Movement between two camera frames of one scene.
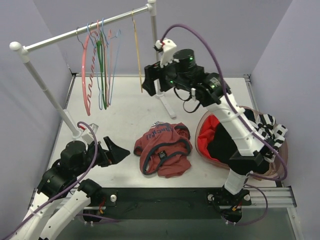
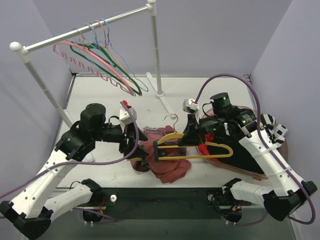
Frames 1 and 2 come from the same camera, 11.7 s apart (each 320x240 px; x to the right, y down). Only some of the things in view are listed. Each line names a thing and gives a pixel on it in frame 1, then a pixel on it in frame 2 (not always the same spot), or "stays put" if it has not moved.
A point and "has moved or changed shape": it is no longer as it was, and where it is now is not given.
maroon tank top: (163, 149) has moved or changed shape
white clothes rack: (24, 51) stays put
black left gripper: (103, 154) → (128, 141)
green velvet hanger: (99, 45) → (95, 46)
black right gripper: (155, 72) → (193, 129)
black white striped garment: (263, 126) stays put
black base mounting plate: (165, 203) stays put
